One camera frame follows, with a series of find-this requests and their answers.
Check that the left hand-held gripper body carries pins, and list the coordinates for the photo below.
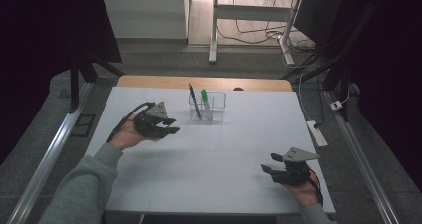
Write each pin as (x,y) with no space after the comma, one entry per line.
(149,122)

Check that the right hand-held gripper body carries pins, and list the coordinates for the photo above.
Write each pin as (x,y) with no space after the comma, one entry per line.
(293,172)

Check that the blue pen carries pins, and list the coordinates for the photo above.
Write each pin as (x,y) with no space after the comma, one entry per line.
(195,101)

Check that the green highlighter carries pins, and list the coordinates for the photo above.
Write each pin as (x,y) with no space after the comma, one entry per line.
(206,103)

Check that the clear acrylic pen holder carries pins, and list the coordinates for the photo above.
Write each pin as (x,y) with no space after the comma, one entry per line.
(217,109)

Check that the person's right hand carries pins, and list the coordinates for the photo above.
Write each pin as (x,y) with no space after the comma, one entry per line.
(307,192)

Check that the person's left hand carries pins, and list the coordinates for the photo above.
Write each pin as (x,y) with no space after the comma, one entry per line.
(127,136)

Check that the white power strip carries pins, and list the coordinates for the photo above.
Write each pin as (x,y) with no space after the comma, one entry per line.
(317,134)

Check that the black plug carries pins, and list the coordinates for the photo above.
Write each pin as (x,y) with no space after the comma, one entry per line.
(317,126)

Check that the small white adapter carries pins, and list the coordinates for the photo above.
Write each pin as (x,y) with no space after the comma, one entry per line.
(336,105)

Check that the black stand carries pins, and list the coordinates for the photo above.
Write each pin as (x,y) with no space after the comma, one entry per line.
(74,84)
(335,68)

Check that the white cabinet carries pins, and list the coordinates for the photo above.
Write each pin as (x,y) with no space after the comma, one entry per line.
(146,15)

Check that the black curtain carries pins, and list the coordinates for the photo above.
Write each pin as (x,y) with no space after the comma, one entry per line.
(40,51)
(391,68)

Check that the black rectangular floor frame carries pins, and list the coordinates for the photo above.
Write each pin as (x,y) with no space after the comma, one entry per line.
(83,126)

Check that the aluminium floor rail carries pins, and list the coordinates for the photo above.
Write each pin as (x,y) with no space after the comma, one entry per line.
(361,157)
(49,151)

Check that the white desk frame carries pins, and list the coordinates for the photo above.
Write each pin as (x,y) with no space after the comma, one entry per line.
(252,13)

